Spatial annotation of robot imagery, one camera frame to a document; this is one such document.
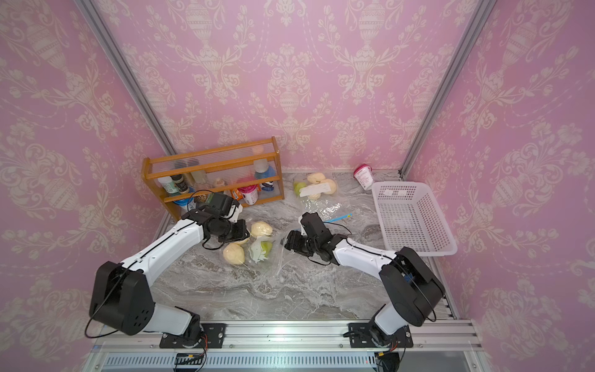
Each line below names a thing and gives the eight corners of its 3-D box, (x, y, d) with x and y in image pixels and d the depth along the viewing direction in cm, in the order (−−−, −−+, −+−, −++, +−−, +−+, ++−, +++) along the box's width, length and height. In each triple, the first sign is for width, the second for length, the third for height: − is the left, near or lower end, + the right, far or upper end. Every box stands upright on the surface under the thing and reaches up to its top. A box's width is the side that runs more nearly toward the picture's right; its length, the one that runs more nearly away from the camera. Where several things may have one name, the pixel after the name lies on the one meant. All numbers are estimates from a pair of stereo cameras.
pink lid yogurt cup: (356, 191, 115) (359, 181, 109) (353, 174, 123) (355, 163, 117) (371, 191, 115) (375, 181, 109) (367, 174, 123) (370, 163, 117)
